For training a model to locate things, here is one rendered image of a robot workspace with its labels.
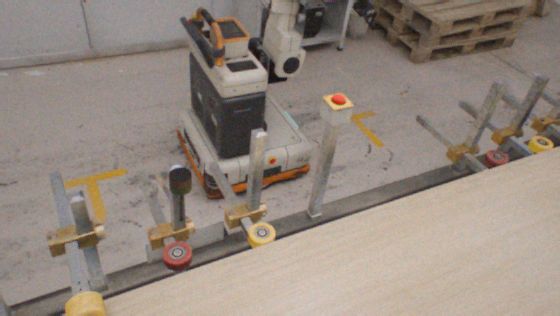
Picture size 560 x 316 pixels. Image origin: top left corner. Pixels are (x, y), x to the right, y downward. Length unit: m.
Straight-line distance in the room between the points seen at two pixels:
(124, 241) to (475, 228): 1.72
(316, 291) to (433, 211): 0.53
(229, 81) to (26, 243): 1.30
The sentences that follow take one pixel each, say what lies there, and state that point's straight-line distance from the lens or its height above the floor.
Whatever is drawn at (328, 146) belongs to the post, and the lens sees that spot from 1.49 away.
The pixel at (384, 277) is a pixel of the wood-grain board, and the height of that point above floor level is 0.90.
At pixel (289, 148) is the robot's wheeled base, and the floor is 0.28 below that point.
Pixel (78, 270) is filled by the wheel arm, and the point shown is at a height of 0.96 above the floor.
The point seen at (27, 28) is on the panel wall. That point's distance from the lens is 3.93.
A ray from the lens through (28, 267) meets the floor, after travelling 2.60.
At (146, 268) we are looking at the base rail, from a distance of 1.59.
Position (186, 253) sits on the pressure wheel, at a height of 0.91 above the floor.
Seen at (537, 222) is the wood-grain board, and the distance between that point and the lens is 1.77.
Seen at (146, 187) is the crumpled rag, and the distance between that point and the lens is 1.58.
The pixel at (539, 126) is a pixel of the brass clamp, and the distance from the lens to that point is 2.40.
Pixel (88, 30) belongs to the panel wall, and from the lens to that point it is 3.98.
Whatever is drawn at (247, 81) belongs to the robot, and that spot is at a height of 0.78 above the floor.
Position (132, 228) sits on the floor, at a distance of 2.63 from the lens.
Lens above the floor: 1.98
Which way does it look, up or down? 41 degrees down
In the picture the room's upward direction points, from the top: 8 degrees clockwise
